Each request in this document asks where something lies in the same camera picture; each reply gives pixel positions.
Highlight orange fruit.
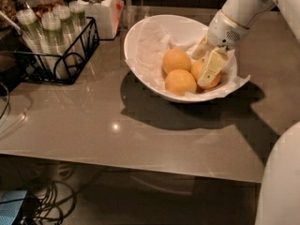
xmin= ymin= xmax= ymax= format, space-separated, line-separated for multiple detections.
xmin=190 ymin=59 xmax=222 ymax=90
xmin=165 ymin=69 xmax=197 ymax=96
xmin=162 ymin=48 xmax=191 ymax=74

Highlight orange fruit front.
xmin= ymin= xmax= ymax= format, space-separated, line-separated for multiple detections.
xmin=165 ymin=69 xmax=197 ymax=96

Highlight black wire basket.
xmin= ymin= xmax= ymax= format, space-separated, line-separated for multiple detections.
xmin=14 ymin=17 xmax=99 ymax=84

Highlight black cables on floor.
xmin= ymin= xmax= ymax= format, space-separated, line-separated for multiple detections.
xmin=18 ymin=164 xmax=106 ymax=225

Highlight plastic cup stack rear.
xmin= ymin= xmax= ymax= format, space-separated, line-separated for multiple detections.
xmin=53 ymin=5 xmax=76 ymax=48

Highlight plastic cup stack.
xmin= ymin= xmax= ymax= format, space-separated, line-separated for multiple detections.
xmin=53 ymin=5 xmax=76 ymax=48
xmin=41 ymin=11 xmax=68 ymax=80
xmin=68 ymin=1 xmax=86 ymax=53
xmin=17 ymin=8 xmax=49 ymax=69

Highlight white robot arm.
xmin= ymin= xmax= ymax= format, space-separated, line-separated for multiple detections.
xmin=192 ymin=0 xmax=300 ymax=225

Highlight white lidded jar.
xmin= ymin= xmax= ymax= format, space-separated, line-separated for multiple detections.
xmin=78 ymin=0 xmax=124 ymax=40

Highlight black cable at left edge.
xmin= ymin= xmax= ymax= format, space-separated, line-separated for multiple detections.
xmin=0 ymin=81 xmax=11 ymax=120

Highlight plastic cup stack far left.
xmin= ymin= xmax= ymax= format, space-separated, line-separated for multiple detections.
xmin=17 ymin=8 xmax=49 ymax=69

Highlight white paper liner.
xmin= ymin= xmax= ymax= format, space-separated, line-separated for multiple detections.
xmin=125 ymin=17 xmax=251 ymax=98

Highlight plastic cup stack right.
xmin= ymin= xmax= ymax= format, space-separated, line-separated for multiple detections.
xmin=68 ymin=1 xmax=86 ymax=53

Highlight white ceramic bowl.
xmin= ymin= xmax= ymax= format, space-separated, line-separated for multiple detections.
xmin=123 ymin=14 xmax=239 ymax=104

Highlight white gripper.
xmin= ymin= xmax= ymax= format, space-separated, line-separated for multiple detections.
xmin=191 ymin=10 xmax=249 ymax=86

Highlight plastic cup stack middle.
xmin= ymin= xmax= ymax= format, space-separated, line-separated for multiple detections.
xmin=41 ymin=11 xmax=68 ymax=80

